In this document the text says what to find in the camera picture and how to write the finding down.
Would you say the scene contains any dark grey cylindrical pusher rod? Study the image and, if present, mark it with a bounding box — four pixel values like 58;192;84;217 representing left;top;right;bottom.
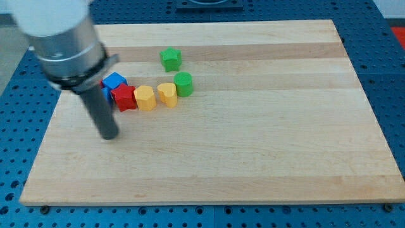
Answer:
79;85;119;140

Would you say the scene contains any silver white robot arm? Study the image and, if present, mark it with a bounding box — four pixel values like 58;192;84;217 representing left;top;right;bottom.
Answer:
5;0;119;140

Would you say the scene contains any blue block behind rod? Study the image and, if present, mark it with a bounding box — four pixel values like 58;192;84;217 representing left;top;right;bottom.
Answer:
101;87;113;106

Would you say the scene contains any blue cube block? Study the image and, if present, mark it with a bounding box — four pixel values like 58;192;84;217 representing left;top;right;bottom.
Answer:
102;72;128;90

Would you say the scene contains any red star block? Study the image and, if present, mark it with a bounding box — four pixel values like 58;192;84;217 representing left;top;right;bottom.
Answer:
111;83;137;112

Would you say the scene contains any yellow hexagon block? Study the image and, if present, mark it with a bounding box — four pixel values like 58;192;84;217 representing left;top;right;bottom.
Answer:
134;85;157;111

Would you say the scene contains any yellow heart block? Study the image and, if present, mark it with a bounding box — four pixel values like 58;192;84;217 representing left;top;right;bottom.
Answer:
157;83;178;108

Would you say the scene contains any green star block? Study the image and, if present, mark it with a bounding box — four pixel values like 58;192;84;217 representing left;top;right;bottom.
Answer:
159;47;182;72

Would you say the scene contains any green cylinder block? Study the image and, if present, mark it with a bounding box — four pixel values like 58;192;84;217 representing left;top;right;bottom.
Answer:
173;72;194;97

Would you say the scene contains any light wooden board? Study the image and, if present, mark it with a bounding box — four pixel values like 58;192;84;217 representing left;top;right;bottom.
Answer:
20;20;404;206

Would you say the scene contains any red object at edge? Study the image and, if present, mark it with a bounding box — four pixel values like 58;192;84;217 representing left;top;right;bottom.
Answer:
391;27;405;49

